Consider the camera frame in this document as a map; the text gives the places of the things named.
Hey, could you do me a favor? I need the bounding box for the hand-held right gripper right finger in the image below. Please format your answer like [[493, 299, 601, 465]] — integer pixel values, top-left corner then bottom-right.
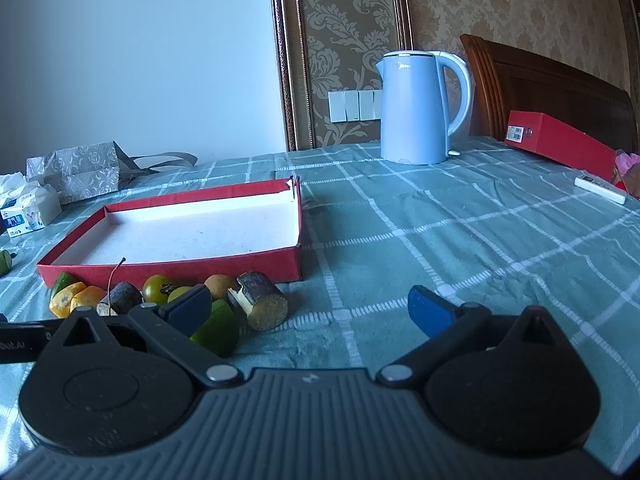
[[377, 285, 586, 389]]

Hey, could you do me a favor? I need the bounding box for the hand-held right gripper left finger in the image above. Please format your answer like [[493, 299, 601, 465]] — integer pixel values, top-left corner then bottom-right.
[[37, 284, 245, 390]]

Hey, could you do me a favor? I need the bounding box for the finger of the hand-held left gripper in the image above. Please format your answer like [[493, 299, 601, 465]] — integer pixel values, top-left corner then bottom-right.
[[0, 321, 63, 367]]

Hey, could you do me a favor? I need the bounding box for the cut green cucumber piece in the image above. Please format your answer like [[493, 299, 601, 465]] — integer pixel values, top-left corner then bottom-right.
[[190, 299, 241, 357]]

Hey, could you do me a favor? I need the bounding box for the brown longan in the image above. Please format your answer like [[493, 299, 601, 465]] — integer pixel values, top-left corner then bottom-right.
[[204, 274, 238, 301]]

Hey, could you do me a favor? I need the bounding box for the yellow jackfruit piece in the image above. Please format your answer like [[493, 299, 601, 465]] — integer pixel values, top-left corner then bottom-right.
[[70, 286, 107, 313], [49, 282, 88, 318]]

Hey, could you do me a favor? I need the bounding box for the round sugarcane piece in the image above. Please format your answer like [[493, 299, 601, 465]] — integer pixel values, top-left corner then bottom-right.
[[97, 281, 143, 317]]

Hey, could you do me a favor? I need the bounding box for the split sugarcane piece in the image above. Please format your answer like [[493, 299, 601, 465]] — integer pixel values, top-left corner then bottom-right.
[[227, 271, 290, 332]]

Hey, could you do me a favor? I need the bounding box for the dark green cucumber piece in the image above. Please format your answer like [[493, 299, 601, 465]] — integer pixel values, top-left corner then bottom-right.
[[50, 271, 76, 301]]

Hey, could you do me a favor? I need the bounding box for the shallow red cardboard box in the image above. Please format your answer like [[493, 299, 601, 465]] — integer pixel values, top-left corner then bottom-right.
[[36, 175, 304, 288]]

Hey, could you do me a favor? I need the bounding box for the white tissue pack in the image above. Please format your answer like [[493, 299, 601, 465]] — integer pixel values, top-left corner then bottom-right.
[[0, 171, 62, 237]]

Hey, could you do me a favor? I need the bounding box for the silver patterned gift bag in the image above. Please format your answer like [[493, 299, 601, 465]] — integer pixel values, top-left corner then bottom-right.
[[26, 141, 198, 205]]

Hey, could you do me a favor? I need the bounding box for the light blue electric kettle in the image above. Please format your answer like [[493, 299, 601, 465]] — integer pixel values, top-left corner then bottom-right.
[[376, 51, 474, 165]]

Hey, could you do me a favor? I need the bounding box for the white remote control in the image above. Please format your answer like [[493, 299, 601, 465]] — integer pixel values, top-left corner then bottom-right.
[[574, 176, 627, 205]]

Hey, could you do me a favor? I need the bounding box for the flat red box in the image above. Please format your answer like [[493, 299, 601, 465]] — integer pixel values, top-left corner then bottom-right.
[[504, 110, 618, 182]]

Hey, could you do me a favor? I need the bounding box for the pink crumpled bag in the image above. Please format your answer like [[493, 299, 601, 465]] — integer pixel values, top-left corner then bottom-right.
[[611, 150, 640, 197]]

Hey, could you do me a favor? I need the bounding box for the brown wooden headboard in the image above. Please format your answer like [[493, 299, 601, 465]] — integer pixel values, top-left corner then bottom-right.
[[460, 34, 640, 156]]

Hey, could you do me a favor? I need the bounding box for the ornate framed wallpaper panel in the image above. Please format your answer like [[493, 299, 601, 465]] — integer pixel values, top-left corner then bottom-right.
[[267, 0, 413, 152]]

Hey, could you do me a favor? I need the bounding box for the white wall switch panel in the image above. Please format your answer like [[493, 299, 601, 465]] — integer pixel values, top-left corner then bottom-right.
[[328, 89, 383, 123]]

